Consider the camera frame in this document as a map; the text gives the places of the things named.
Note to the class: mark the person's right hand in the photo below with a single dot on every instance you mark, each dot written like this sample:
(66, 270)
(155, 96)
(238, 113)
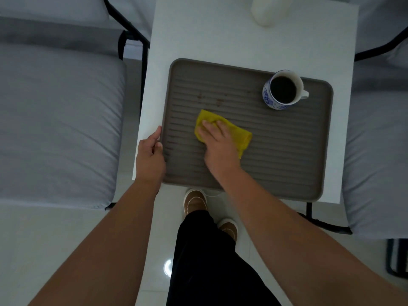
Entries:
(221, 156)

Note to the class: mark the grey chair back cushion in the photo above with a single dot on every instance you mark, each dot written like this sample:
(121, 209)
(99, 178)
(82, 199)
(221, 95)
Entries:
(382, 19)
(47, 9)

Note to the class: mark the brown white slipper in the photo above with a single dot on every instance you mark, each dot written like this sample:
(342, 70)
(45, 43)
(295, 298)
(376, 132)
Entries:
(230, 228)
(195, 200)

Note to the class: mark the white cylindrical bottle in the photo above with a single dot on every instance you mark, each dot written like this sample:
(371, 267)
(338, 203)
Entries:
(269, 9)

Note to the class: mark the person's right middle finger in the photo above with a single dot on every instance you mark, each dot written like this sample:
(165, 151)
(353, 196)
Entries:
(223, 127)

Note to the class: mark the person's right forearm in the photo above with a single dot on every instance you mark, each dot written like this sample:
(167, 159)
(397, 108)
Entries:
(293, 245)

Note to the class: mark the grey ribbed tray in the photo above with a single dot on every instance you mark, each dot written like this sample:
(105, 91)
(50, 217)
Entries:
(280, 149)

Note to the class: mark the person's left forearm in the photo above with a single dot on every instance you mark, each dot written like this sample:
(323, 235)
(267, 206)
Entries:
(111, 245)

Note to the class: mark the person's left thumb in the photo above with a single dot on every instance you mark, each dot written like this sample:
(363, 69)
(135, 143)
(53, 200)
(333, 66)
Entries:
(153, 135)

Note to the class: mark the person's left hand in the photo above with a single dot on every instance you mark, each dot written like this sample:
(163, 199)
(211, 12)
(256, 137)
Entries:
(149, 162)

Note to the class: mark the person's black trousers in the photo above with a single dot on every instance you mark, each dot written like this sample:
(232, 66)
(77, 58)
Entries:
(210, 267)

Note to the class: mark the grey chair seat cushion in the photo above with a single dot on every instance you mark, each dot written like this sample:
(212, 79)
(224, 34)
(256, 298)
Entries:
(57, 124)
(376, 162)

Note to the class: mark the blue and white cup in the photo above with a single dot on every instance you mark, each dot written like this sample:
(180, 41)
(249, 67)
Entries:
(268, 98)

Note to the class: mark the person's right thumb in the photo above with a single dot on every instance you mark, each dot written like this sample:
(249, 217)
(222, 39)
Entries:
(202, 136)

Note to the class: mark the black metal chair frame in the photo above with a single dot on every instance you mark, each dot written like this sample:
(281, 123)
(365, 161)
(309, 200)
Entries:
(328, 225)
(144, 60)

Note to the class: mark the yellow cleaning cloth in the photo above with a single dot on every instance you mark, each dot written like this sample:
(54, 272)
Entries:
(237, 135)

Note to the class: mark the dark coffee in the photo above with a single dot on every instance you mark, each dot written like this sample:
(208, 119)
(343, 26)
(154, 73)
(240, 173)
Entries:
(283, 89)

